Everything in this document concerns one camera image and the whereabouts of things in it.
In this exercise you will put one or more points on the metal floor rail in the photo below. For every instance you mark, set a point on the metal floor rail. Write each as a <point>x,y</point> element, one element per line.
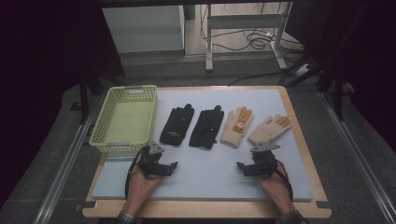
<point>67,168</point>
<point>358,155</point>

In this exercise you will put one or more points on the cream glove orange palm patch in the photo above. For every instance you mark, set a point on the cream glove orange palm patch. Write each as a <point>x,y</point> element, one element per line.
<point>230,133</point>

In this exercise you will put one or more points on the dark table corner bracket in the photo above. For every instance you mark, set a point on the dark table corner bracket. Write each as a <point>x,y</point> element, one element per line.
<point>327,205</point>
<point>85,205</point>

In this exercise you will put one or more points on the cream glove orange fingertips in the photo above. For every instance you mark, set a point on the cream glove orange fingertips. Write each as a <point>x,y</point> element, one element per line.
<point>264,130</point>

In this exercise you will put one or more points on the black glove with white mark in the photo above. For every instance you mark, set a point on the black glove with white mark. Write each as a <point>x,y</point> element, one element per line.
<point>176,124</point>

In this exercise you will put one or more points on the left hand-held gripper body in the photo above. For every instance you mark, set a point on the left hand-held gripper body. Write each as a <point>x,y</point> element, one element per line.
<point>149,163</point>

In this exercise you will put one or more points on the person's left hand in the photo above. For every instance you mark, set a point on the person's left hand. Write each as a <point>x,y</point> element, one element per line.
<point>140,189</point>

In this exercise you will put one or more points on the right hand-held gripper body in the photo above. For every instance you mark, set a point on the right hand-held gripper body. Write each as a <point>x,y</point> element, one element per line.
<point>264,161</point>

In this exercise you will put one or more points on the dark curtain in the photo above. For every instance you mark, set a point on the dark curtain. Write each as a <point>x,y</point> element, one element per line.
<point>367,46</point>
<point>40,62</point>

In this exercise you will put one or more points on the person's right hand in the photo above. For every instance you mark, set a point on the person's right hand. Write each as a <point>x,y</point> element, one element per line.
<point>275,189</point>

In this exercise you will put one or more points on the white metal desk frame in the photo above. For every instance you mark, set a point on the white metal desk frame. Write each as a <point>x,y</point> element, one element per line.
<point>244,21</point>

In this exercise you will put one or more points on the white foam mat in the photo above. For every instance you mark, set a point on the white foam mat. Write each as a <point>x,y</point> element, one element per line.
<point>202,177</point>

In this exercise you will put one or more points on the pale yellow plastic basket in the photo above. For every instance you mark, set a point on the pale yellow plastic basket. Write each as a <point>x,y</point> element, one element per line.
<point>124,124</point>

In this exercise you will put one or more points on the black stand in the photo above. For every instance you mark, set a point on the black stand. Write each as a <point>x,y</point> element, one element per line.
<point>338,93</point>
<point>83,96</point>

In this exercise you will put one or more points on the white cabinet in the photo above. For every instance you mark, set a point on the white cabinet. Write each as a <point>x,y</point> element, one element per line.
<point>143,29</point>

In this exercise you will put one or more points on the white power strip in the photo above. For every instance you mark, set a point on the white power strip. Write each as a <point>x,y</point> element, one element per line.
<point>302,70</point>

